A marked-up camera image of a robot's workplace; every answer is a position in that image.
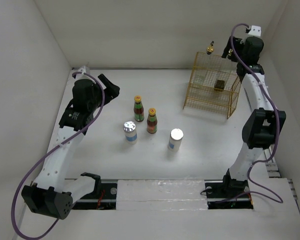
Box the clear glass oil bottle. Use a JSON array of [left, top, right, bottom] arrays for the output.
[[195, 41, 215, 85]]

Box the yellow wire rack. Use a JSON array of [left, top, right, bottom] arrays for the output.
[[183, 52, 241, 119]]

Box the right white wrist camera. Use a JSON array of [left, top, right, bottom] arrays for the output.
[[245, 25, 262, 38]]

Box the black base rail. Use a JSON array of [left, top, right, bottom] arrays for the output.
[[73, 179, 254, 211]]

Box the left silver lid shaker jar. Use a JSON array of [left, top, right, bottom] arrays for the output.
[[123, 121, 138, 145]]

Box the dark liquid glass bottle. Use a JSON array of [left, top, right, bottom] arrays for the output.
[[213, 48, 235, 93]]

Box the right silver lid shaker jar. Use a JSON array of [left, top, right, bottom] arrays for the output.
[[167, 128, 184, 152]]

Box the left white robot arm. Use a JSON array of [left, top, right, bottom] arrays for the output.
[[21, 72, 120, 220]]

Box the silver lid shaker jar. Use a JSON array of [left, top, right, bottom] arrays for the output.
[[167, 128, 184, 152], [123, 121, 138, 145]]

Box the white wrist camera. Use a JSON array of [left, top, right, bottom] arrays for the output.
[[71, 65, 90, 78], [245, 25, 262, 38]]

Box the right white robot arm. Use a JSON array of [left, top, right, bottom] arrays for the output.
[[220, 36, 287, 201]]

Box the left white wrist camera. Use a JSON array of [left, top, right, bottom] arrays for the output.
[[71, 65, 90, 78]]

